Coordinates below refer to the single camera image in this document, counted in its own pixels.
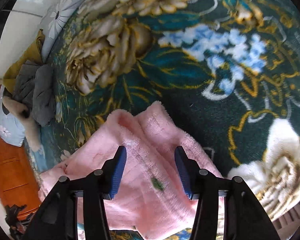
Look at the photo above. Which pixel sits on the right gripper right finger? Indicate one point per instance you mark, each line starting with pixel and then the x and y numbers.
pixel 188 171

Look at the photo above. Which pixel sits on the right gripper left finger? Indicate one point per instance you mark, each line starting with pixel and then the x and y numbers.
pixel 112 173

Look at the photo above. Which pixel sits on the pink floral fleece garment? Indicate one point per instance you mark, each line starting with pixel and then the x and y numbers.
pixel 151 198

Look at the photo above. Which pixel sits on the beige fleece garment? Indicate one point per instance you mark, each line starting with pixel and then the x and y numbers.
pixel 23 114

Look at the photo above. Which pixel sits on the light blue daisy duvet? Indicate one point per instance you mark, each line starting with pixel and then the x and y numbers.
pixel 11 130

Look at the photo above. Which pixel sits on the grey garment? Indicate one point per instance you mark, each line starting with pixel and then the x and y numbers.
pixel 33 88

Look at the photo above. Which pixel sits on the teal floral bed blanket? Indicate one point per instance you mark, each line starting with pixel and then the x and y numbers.
pixel 227 73

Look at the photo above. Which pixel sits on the mustard yellow garment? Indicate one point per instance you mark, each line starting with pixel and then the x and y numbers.
pixel 32 54

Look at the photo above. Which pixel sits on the white black glossy wardrobe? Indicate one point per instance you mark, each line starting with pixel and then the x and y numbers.
pixel 21 20

